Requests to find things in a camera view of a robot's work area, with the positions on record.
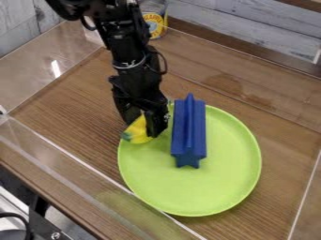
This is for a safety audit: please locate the yellow toy banana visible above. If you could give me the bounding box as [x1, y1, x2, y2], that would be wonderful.
[121, 115, 153, 144]

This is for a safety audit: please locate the yellow labelled tin can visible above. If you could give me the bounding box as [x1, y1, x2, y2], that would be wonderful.
[140, 0, 169, 39]

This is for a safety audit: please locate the green round plate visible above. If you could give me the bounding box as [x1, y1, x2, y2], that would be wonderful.
[118, 106, 263, 217]

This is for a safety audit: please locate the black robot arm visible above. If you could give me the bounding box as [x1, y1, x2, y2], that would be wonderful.
[46, 0, 169, 138]

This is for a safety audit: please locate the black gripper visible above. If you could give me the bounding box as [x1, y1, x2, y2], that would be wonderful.
[108, 64, 172, 139]

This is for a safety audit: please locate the black metal table bracket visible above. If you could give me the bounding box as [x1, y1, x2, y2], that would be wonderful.
[30, 216, 73, 240]

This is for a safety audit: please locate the clear acrylic front wall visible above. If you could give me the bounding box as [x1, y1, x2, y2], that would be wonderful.
[0, 114, 208, 240]

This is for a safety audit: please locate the black cable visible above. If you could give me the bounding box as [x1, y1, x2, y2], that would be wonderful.
[0, 212, 37, 240]

